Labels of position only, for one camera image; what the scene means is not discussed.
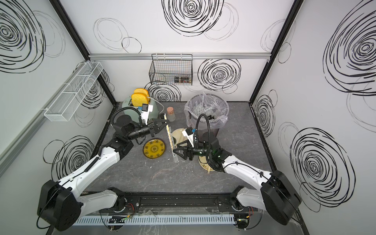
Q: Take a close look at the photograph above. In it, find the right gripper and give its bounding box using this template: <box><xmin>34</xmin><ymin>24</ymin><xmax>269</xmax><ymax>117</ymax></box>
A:
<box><xmin>173</xmin><ymin>140</ymin><xmax>213</xmax><ymax>162</ymax></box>

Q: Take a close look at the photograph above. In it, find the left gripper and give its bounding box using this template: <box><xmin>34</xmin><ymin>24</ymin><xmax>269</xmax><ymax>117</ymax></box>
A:
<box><xmin>127</xmin><ymin>119</ymin><xmax>169</xmax><ymax>143</ymax></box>

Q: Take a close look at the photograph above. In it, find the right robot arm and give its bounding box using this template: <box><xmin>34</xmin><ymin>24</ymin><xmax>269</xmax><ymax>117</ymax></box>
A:
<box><xmin>173</xmin><ymin>132</ymin><xmax>302</xmax><ymax>225</ymax></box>

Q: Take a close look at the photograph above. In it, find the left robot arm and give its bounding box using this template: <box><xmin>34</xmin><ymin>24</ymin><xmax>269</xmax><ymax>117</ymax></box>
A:
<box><xmin>37</xmin><ymin>115</ymin><xmax>169</xmax><ymax>233</ymax></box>

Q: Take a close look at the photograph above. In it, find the pink lid glass jar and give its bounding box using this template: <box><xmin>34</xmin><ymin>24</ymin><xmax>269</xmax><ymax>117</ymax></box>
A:
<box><xmin>166</xmin><ymin>107</ymin><xmax>176</xmax><ymax>122</ymax></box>

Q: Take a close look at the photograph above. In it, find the cream plate with black patch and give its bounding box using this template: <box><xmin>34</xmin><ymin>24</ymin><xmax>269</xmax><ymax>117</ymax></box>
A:
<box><xmin>171</xmin><ymin>128</ymin><xmax>188</xmax><ymax>147</ymax></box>

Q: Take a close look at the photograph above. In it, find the cream plate with red marks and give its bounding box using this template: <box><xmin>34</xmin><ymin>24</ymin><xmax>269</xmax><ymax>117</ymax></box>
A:
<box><xmin>198</xmin><ymin>156</ymin><xmax>214</xmax><ymax>172</ymax></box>

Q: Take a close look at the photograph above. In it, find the yellow patterned plate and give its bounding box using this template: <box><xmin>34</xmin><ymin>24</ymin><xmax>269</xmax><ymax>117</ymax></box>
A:
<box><xmin>143</xmin><ymin>138</ymin><xmax>166</xmax><ymax>159</ymax></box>

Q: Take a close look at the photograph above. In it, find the front yellow toast slice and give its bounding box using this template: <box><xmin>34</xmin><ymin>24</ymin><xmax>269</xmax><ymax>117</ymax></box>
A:
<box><xmin>131</xmin><ymin>93</ymin><xmax>150</xmax><ymax>107</ymax></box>

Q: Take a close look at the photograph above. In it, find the yellow toast slice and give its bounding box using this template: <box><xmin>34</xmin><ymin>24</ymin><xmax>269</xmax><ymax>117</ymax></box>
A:
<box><xmin>131</xmin><ymin>93</ymin><xmax>150</xmax><ymax>107</ymax></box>
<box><xmin>134</xmin><ymin>88</ymin><xmax>149</xmax><ymax>97</ymax></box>

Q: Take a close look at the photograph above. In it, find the rear yellow toast slice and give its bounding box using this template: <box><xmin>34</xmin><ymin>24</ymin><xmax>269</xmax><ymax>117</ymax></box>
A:
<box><xmin>134</xmin><ymin>88</ymin><xmax>149</xmax><ymax>97</ymax></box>

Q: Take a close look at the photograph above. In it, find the mint green toaster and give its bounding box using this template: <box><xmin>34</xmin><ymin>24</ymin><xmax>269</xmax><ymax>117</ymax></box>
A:
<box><xmin>121</xmin><ymin>97</ymin><xmax>160</xmax><ymax>120</ymax></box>

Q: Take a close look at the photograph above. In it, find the clear plastic bin liner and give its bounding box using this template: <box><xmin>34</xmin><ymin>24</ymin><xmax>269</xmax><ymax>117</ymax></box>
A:
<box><xmin>183</xmin><ymin>93</ymin><xmax>230</xmax><ymax>130</ymax></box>

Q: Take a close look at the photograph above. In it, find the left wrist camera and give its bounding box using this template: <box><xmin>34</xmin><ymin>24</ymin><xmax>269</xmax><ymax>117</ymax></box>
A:
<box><xmin>138</xmin><ymin>104</ymin><xmax>153</xmax><ymax>124</ymax></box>

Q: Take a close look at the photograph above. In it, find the white toaster cable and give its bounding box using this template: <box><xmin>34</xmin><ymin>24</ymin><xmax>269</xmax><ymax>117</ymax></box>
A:
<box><xmin>148</xmin><ymin>96</ymin><xmax>165</xmax><ymax>115</ymax></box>

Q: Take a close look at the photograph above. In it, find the black corrugated cable right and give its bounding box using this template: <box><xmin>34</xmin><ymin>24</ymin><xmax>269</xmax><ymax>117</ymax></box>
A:
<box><xmin>195</xmin><ymin>114</ymin><xmax>212</xmax><ymax>146</ymax></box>

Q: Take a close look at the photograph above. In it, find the black corrugated cable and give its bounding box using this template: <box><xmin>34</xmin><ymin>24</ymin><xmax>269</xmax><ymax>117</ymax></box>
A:
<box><xmin>195</xmin><ymin>114</ymin><xmax>212</xmax><ymax>146</ymax></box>
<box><xmin>110</xmin><ymin>106</ymin><xmax>144</xmax><ymax>127</ymax></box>

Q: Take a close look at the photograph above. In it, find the black corrugated cable left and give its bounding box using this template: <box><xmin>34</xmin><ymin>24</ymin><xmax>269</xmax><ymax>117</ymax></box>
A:
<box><xmin>110</xmin><ymin>106</ymin><xmax>144</xmax><ymax>127</ymax></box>

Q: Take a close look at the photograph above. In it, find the black wire wall basket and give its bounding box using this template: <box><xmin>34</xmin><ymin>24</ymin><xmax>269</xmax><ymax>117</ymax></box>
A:
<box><xmin>149</xmin><ymin>53</ymin><xmax>193</xmax><ymax>86</ymax></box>

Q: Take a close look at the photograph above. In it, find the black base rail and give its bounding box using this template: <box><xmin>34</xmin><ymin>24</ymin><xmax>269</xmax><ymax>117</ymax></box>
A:
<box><xmin>120</xmin><ymin>193</ymin><xmax>248</xmax><ymax>212</ymax></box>

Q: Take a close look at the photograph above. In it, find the white slotted cable duct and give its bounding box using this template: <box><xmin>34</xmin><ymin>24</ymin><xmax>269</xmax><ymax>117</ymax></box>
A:
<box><xmin>74</xmin><ymin>214</ymin><xmax>236</xmax><ymax>226</ymax></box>

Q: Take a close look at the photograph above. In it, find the white mesh wall shelf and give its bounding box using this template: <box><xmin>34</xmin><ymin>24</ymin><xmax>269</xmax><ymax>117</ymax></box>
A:
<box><xmin>44</xmin><ymin>61</ymin><xmax>103</xmax><ymax>122</ymax></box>

